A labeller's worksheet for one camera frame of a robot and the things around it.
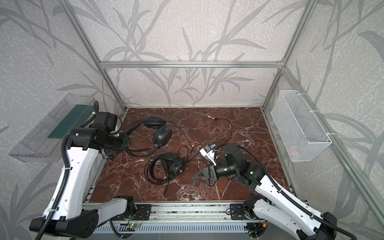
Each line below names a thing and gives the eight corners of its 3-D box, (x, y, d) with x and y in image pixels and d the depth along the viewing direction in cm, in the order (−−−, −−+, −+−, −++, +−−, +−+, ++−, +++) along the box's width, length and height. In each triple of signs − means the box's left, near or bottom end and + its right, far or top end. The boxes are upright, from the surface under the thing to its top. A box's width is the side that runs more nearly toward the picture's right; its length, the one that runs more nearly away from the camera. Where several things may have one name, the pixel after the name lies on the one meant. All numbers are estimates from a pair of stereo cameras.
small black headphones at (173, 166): (143, 184, 85) (138, 179, 78) (149, 159, 94) (145, 153, 87) (183, 184, 85) (181, 179, 78) (185, 159, 94) (184, 153, 87)
